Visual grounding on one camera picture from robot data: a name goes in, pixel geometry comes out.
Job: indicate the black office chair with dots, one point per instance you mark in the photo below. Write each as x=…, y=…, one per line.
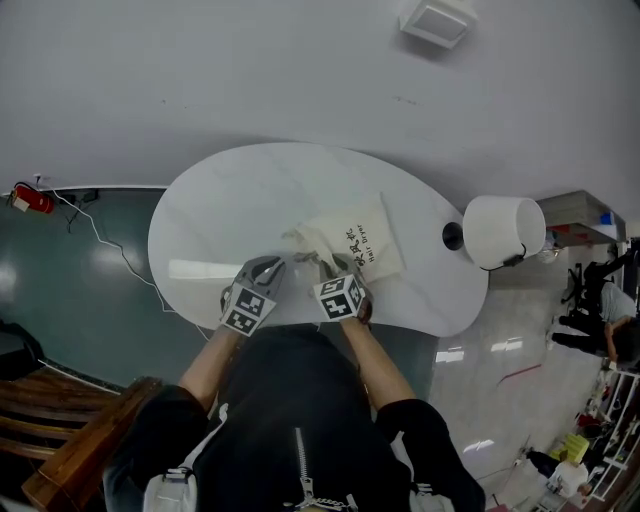
x=600, y=272

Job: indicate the small blue container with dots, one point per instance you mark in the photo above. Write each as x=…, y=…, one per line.
x=606, y=219

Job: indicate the yellow-green ridged box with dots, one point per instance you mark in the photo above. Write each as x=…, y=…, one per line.
x=570, y=447

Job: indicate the black power adapter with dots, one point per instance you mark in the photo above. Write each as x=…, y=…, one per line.
x=90, y=196

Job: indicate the white shade table lamp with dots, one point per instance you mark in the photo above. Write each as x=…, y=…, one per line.
x=492, y=230

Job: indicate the red fire extinguisher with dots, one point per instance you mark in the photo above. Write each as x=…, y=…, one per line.
x=32, y=200

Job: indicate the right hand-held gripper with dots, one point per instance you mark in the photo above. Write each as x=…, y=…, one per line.
x=340, y=300

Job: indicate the person's black jacket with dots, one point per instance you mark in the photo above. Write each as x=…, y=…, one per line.
x=300, y=400

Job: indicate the person's right forearm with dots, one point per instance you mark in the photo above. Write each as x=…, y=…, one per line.
x=375, y=360

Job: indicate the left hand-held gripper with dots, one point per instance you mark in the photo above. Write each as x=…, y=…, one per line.
x=247, y=310

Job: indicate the person's left forearm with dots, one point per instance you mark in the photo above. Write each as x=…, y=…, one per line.
x=210, y=360

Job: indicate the grey wooden desk with hutch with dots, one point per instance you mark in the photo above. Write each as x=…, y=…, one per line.
x=575, y=205

